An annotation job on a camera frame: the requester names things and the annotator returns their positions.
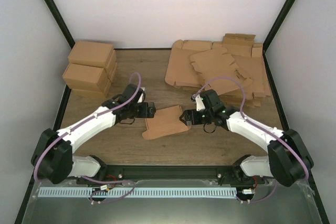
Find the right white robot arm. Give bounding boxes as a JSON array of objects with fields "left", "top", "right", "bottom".
[{"left": 180, "top": 90, "right": 314, "bottom": 187}]

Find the black aluminium frame rail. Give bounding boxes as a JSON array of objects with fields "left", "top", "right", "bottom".
[{"left": 31, "top": 164, "right": 311, "bottom": 183}]

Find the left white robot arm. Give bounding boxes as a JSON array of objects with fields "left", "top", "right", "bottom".
[{"left": 31, "top": 84, "right": 156, "bottom": 184}]

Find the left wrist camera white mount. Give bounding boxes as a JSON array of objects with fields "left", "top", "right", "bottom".
[{"left": 135, "top": 87, "right": 146, "bottom": 103}]

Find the light blue slotted cable duct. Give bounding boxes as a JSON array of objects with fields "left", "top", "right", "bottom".
[{"left": 38, "top": 187, "right": 237, "bottom": 199}]

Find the stack of flat cardboard blanks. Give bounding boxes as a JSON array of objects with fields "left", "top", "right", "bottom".
[{"left": 165, "top": 34, "right": 271, "bottom": 107}]

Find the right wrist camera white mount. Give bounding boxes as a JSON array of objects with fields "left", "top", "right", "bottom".
[{"left": 191, "top": 94, "right": 205, "bottom": 112}]

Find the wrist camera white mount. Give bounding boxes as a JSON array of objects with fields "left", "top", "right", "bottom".
[
  {"left": 191, "top": 94, "right": 205, "bottom": 112},
  {"left": 135, "top": 87, "right": 146, "bottom": 103}
]

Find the cardboard box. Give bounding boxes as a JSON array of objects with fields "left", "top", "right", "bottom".
[
  {"left": 71, "top": 80, "right": 111, "bottom": 98},
  {"left": 68, "top": 40, "right": 116, "bottom": 70},
  {"left": 142, "top": 105, "right": 191, "bottom": 140},
  {"left": 62, "top": 63, "right": 111, "bottom": 93}
]

